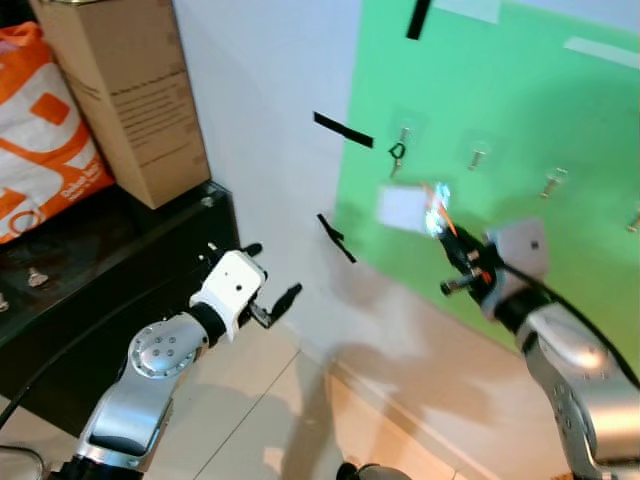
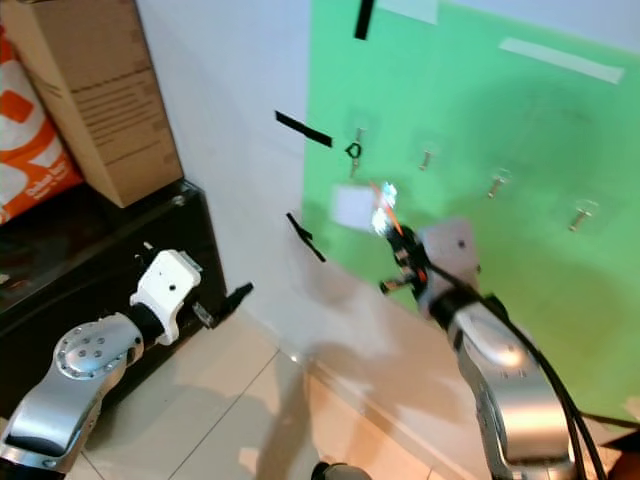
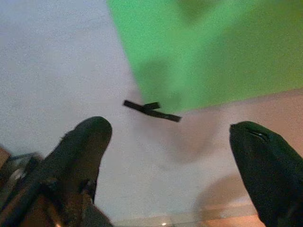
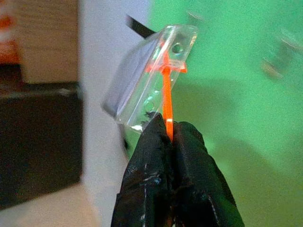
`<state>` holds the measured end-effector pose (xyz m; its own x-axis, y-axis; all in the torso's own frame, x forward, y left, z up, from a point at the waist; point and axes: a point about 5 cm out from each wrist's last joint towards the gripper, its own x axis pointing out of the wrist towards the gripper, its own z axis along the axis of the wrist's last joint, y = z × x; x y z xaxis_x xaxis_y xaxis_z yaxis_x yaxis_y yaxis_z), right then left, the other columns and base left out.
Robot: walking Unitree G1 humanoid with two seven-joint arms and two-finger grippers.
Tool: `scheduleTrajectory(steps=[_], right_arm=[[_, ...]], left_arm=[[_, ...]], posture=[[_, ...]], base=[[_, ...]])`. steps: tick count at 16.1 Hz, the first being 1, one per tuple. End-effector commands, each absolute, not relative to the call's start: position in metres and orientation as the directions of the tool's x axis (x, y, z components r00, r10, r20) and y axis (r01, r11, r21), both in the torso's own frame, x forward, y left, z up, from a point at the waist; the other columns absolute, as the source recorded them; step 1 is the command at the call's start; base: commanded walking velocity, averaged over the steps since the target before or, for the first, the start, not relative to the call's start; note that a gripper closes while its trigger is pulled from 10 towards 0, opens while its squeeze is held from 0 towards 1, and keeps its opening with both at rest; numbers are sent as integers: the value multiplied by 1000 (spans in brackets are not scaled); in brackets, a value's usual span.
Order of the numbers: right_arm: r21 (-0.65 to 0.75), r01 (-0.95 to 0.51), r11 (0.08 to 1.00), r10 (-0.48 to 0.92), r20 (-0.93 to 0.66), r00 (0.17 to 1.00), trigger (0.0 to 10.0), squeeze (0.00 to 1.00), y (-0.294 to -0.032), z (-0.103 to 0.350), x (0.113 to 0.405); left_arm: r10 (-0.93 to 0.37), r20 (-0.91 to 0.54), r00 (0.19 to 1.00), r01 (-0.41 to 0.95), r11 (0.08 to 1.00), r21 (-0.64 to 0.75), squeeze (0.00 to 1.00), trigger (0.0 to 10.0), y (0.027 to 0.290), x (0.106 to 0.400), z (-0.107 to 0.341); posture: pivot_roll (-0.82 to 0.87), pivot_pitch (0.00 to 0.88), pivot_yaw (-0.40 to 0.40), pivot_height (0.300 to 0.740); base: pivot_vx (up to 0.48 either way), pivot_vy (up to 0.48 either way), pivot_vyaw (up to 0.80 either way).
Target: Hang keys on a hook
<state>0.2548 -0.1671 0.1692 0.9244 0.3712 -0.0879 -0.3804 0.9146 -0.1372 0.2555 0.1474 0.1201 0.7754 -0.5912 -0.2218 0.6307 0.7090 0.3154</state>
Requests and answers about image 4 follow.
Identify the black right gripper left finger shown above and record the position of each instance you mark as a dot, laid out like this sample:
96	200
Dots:
146	170

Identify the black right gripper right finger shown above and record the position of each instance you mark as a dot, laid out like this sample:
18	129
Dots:
198	175

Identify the orange plastic key tag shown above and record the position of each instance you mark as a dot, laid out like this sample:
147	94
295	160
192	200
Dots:
168	101

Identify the clear plastic tag holder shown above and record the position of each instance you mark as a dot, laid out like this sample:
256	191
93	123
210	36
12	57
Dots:
142	78

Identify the black box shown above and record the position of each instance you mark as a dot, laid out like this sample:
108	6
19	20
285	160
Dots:
40	142

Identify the light wooden cabinet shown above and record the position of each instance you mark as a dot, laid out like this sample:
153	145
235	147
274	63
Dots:
47	40

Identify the orange object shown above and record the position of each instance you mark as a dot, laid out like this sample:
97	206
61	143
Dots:
7	45

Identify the silver metal wall hook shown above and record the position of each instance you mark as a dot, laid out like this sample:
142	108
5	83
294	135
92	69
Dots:
274	68

